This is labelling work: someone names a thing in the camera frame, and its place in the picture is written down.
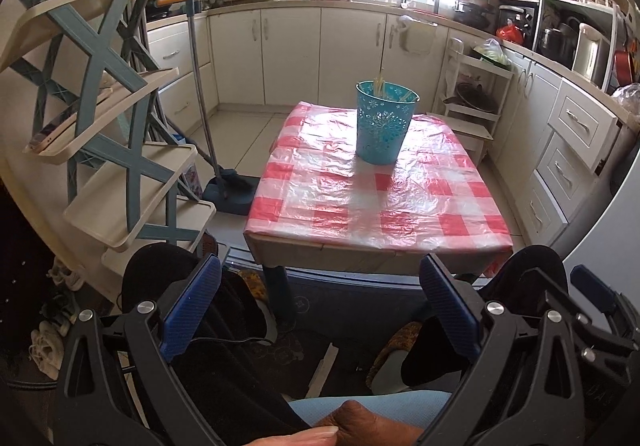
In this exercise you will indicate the cream kitchen base cabinets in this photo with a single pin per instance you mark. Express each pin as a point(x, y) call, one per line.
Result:
point(290, 56)

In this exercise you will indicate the black frying pan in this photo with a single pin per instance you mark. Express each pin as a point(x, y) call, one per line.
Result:
point(160, 9)

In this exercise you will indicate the red cooking pot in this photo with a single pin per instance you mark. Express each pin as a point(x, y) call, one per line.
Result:
point(627, 62)

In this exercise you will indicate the large white appliance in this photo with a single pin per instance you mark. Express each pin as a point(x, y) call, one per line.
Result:
point(605, 221)

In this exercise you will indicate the white electric kettle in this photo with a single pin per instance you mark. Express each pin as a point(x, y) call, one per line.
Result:
point(592, 54)

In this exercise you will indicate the brown patterned slipper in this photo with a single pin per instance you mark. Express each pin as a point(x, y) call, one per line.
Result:
point(392, 351)
point(252, 286)

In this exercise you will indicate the cream tiered shelf blue frame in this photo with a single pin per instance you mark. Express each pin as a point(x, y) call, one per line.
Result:
point(100, 91)

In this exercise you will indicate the red plastic bag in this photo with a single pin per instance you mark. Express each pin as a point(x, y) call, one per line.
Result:
point(510, 32)

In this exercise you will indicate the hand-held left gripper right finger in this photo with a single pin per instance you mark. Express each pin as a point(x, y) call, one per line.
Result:
point(447, 306)

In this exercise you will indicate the white open shelf unit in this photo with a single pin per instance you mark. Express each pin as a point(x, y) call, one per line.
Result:
point(555, 41)

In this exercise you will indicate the white shoe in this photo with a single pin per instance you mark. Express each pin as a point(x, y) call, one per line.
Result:
point(45, 348)
point(65, 273)

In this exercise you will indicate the light blue garment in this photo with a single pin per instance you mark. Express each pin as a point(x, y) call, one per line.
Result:
point(390, 401)

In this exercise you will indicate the green filled plastic bag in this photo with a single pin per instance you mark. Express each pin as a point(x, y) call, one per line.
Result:
point(492, 54)

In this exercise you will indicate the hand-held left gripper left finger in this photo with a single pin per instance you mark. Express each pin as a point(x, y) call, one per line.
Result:
point(192, 306)

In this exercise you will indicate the teal perforated plastic basket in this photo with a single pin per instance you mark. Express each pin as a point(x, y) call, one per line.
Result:
point(382, 131)

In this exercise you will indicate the phone with patterned case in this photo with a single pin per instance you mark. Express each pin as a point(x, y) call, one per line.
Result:
point(67, 121)

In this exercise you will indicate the white paper strip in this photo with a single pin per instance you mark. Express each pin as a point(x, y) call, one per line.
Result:
point(322, 371)

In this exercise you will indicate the black microwave oven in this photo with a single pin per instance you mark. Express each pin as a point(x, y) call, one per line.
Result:
point(517, 21)

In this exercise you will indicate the white hanging cabinet bin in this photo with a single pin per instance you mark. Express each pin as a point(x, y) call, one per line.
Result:
point(417, 34)

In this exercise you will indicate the person's left hand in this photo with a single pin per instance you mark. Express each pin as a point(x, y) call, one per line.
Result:
point(360, 421)

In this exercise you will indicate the dark pan in rack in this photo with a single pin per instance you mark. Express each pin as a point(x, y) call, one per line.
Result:
point(475, 96)

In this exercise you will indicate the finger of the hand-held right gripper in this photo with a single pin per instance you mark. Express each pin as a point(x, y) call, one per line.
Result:
point(592, 286)

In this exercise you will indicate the white slatted storage rack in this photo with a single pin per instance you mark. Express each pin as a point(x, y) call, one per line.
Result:
point(470, 121)

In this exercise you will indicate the red white checked tablecloth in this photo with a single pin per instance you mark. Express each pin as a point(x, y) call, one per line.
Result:
point(375, 196)

